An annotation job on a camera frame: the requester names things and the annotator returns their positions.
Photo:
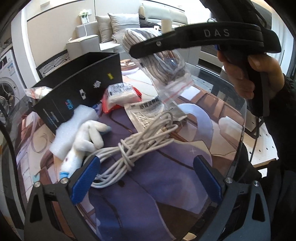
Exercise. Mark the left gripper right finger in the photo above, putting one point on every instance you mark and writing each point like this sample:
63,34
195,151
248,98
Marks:
211,179

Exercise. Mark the anime print table mat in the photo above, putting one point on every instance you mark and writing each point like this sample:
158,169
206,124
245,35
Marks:
161,197

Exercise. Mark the white rope bundle bag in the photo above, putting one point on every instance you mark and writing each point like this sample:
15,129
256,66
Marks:
167,69

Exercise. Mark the white washing machine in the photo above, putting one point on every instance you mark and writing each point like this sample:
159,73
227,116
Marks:
12,84

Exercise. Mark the beige sofa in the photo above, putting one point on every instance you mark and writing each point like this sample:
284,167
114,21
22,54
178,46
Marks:
99,35

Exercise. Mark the green white medicine pouch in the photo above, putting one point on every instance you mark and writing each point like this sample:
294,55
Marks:
143,113

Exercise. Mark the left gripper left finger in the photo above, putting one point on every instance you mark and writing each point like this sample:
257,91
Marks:
82,178

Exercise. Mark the red edged white packet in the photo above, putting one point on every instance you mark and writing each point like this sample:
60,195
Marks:
117,95

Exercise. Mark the grey cushion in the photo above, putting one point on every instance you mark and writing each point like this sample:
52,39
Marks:
121,22

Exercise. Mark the white paper cup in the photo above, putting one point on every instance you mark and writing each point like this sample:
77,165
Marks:
166,26

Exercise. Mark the white plush toy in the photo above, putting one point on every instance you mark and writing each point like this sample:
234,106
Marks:
87,139

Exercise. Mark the person's right hand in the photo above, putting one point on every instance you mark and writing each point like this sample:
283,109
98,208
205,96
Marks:
244,80

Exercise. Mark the beige cushion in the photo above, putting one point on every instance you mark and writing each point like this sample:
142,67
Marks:
105,28

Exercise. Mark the black cardboard box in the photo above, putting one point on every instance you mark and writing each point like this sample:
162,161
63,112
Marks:
81,81

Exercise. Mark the white foam piece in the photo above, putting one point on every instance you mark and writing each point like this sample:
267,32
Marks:
65,133

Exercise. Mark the patterned black white chair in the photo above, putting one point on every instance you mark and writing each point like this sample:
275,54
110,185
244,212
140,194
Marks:
51,64

